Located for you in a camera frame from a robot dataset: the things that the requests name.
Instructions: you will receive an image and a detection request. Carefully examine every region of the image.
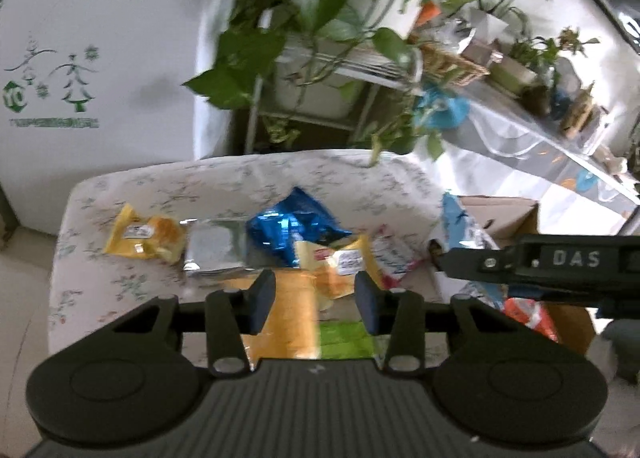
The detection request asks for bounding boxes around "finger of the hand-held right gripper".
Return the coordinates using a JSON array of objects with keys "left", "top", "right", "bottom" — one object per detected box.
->
[
  {"left": 505, "top": 283, "right": 640, "bottom": 319},
  {"left": 432, "top": 233, "right": 640, "bottom": 289}
]

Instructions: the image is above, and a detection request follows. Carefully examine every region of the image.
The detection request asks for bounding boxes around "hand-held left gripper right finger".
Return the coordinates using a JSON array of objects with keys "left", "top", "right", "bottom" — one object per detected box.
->
[{"left": 354, "top": 270, "right": 518, "bottom": 374}]

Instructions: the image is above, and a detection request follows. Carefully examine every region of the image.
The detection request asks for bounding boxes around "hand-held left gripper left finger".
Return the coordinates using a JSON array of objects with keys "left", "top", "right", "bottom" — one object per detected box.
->
[{"left": 112, "top": 269, "right": 277, "bottom": 379}]

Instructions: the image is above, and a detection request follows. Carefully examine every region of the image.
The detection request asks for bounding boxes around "plain yellow snack packet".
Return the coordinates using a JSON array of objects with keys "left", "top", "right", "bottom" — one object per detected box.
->
[{"left": 247, "top": 268, "right": 321, "bottom": 361}]

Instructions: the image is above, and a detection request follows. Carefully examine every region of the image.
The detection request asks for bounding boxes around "lime green snack packet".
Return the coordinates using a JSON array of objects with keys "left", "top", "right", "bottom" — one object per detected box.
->
[{"left": 319, "top": 320, "right": 377, "bottom": 359}]

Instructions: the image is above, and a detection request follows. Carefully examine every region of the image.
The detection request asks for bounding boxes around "cardboard box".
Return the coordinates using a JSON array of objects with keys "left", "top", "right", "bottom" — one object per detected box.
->
[{"left": 429, "top": 194, "right": 598, "bottom": 356}]

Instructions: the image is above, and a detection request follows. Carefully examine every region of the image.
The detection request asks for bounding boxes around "yellow packet with white label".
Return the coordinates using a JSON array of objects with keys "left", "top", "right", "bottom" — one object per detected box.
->
[{"left": 294, "top": 234, "right": 387, "bottom": 310}]

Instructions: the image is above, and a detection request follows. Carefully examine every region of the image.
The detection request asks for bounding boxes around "white and red snack packet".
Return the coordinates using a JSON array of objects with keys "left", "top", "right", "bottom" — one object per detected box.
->
[{"left": 370, "top": 224, "right": 426, "bottom": 289}]

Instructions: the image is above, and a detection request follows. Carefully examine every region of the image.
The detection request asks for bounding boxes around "blue and white snack packet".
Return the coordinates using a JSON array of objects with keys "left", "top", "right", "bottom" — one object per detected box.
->
[{"left": 440, "top": 192, "right": 498, "bottom": 251}]

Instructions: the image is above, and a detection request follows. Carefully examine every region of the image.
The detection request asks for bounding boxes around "silver foil packet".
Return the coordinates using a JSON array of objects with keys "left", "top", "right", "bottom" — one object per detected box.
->
[{"left": 181, "top": 217, "right": 251, "bottom": 280}]

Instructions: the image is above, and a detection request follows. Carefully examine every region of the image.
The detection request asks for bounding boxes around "shiny blue snack packet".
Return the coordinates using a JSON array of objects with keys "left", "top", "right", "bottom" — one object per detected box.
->
[{"left": 246, "top": 186, "right": 352, "bottom": 268}]

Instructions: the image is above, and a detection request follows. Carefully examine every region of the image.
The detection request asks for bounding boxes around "yellow cake packet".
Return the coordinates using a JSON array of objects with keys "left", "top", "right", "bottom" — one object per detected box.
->
[{"left": 102, "top": 203, "right": 187, "bottom": 265}]

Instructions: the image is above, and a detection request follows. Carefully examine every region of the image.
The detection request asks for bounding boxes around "orange snack packet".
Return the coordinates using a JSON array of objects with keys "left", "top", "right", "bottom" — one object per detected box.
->
[{"left": 502, "top": 297, "right": 560, "bottom": 344}]

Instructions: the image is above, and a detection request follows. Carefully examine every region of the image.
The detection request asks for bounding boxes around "table with clear cover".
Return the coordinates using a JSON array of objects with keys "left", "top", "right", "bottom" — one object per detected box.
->
[{"left": 440, "top": 78, "right": 640, "bottom": 239}]

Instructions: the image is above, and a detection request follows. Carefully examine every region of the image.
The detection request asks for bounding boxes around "floral tablecloth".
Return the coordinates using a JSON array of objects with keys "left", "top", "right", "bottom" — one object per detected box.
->
[{"left": 47, "top": 148, "right": 446, "bottom": 369}]

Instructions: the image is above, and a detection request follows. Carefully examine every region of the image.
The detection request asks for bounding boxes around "blue plastic bag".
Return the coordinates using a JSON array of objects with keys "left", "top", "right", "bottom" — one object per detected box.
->
[{"left": 414, "top": 88, "right": 471, "bottom": 131}]

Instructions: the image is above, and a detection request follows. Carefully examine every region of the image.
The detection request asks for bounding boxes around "dark brown pot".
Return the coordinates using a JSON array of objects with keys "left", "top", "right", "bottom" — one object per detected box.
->
[{"left": 522, "top": 85, "right": 551, "bottom": 116}]

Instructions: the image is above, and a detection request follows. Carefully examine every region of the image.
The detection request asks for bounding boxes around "tan carton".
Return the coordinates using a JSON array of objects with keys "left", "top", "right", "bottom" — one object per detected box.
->
[{"left": 560, "top": 85, "right": 596, "bottom": 136}]

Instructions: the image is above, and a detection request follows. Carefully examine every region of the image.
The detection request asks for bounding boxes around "small potted plant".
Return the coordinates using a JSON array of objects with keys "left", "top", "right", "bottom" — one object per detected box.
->
[{"left": 487, "top": 33, "right": 601, "bottom": 99}]

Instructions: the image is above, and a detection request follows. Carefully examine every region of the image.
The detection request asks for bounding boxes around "wicker basket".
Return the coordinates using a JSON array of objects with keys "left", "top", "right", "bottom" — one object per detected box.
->
[{"left": 420, "top": 40, "right": 491, "bottom": 89}]

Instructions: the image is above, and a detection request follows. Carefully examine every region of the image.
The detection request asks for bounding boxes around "white chest freezer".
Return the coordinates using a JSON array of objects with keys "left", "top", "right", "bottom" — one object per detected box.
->
[{"left": 0, "top": 0, "right": 236, "bottom": 239}]

